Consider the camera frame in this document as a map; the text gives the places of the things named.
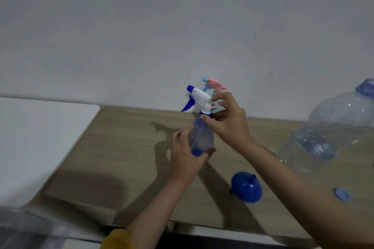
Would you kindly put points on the person's left thumb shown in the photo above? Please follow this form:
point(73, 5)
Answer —
point(209, 153)

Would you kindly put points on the person's right hand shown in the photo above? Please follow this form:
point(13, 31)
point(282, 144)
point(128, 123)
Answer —
point(233, 126)

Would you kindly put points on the large clear water jug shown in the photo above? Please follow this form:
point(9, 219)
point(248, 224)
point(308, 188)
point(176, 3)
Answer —
point(336, 129)

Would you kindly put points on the pink light-blue spray bottle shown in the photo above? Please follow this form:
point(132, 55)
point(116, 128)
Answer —
point(214, 84)

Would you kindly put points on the person's right forearm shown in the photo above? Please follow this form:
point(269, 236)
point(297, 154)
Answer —
point(301, 199)

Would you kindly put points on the blue jug cap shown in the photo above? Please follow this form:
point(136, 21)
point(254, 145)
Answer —
point(342, 194)

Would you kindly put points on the white blue trigger spray head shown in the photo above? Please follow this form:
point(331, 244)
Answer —
point(200, 97)

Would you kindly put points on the person's right thumb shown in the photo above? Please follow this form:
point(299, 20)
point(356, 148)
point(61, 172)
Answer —
point(211, 122)

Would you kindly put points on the clear blue spray bottle body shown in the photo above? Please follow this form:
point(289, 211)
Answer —
point(201, 138)

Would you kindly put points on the white table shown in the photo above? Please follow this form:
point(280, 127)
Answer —
point(38, 146)

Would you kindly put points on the person's left forearm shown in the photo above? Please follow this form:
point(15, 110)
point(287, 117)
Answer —
point(157, 213)

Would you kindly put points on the yellow sleeve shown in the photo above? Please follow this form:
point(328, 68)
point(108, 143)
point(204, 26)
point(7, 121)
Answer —
point(117, 240)

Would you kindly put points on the blue plastic funnel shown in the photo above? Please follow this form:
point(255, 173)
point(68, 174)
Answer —
point(247, 188)

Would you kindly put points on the person's left hand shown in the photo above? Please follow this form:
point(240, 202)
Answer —
point(184, 164)

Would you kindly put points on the clear plastic bag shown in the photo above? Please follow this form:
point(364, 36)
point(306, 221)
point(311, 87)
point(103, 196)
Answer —
point(32, 228)

